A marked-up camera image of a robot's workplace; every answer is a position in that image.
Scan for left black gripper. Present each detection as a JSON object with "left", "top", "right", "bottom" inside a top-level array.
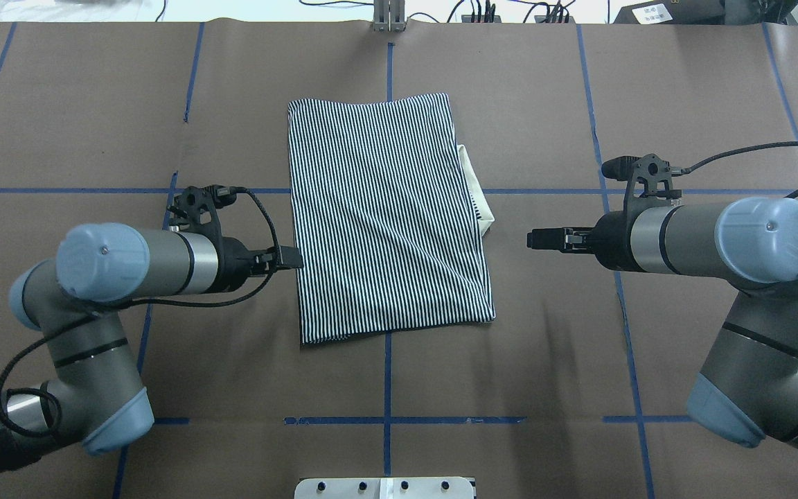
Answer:
[{"left": 216, "top": 237, "right": 304, "bottom": 292}]

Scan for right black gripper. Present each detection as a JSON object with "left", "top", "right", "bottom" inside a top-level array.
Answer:
[{"left": 526, "top": 212, "right": 637, "bottom": 272}]

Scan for navy white striped polo shirt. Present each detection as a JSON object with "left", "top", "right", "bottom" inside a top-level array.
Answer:
[{"left": 287, "top": 94, "right": 496, "bottom": 345}]

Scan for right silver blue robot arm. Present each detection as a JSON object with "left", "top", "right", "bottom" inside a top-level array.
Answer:
[{"left": 526, "top": 197, "right": 798, "bottom": 449}]

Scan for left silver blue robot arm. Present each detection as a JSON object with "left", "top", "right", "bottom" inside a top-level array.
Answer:
[{"left": 0, "top": 223, "right": 303, "bottom": 473}]

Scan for grey USB hub orange ports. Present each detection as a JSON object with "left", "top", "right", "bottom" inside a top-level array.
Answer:
[{"left": 460, "top": 1, "right": 502, "bottom": 24}]

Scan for black box with label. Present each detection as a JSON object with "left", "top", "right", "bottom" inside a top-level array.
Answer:
[{"left": 611, "top": 1, "right": 725, "bottom": 25}]

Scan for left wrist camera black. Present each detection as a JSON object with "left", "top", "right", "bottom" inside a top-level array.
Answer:
[{"left": 166, "top": 184, "right": 246, "bottom": 234}]

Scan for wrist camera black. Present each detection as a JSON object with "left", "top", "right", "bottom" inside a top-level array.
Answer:
[
  {"left": 601, "top": 154, "right": 683, "bottom": 211},
  {"left": 166, "top": 184, "right": 246, "bottom": 234}
]

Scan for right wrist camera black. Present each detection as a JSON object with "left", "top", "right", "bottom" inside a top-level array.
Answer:
[{"left": 601, "top": 154, "right": 683, "bottom": 211}]

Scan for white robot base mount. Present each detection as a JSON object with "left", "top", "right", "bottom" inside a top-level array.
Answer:
[{"left": 294, "top": 476, "right": 478, "bottom": 498}]

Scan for aluminium frame post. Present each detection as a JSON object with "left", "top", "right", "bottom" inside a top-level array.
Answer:
[{"left": 371, "top": 0, "right": 407, "bottom": 33}]

